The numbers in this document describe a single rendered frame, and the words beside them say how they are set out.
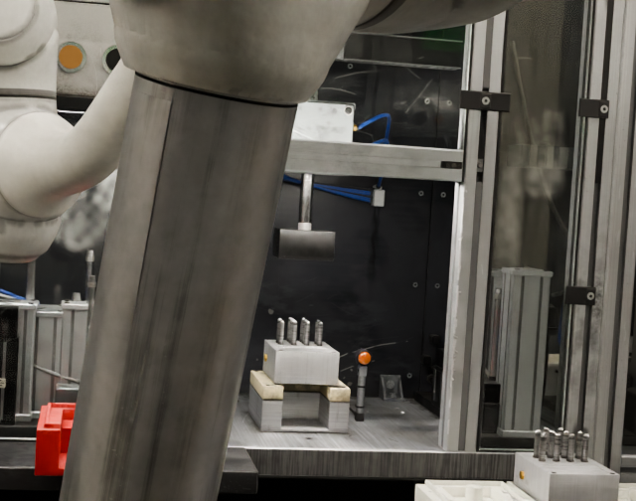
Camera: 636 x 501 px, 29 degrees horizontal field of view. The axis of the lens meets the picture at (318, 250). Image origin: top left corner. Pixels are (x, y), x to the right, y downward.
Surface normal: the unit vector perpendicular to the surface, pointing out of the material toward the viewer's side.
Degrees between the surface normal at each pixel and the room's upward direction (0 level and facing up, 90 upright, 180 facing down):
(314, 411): 90
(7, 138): 71
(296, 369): 90
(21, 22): 91
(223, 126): 100
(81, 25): 90
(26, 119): 54
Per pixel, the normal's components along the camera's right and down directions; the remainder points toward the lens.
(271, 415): 0.18, 0.06
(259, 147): 0.65, 0.29
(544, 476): -0.98, -0.05
